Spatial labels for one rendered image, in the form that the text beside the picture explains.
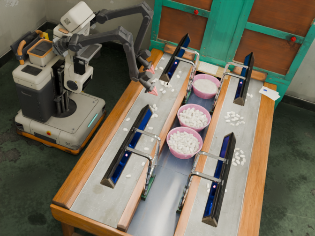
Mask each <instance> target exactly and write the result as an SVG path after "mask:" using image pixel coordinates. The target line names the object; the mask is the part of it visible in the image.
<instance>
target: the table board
mask: <svg viewBox="0 0 315 236"><path fill-rule="evenodd" d="M50 209H51V212H52V216H53V217H54V218H55V219H56V220H58V221H60V222H63V223H65V224H68V225H70V226H73V227H75V228H79V229H80V230H83V231H85V232H88V233H90V234H93V235H95V236H133V235H131V234H128V233H126V232H123V231H120V230H118V229H115V228H113V227H110V226H108V225H105V224H103V223H100V222H98V221H95V220H93V219H90V218H88V217H85V216H83V215H80V214H77V213H75V212H72V211H70V210H67V209H65V208H62V207H60V206H57V205H55V204H51V205H50Z"/></svg>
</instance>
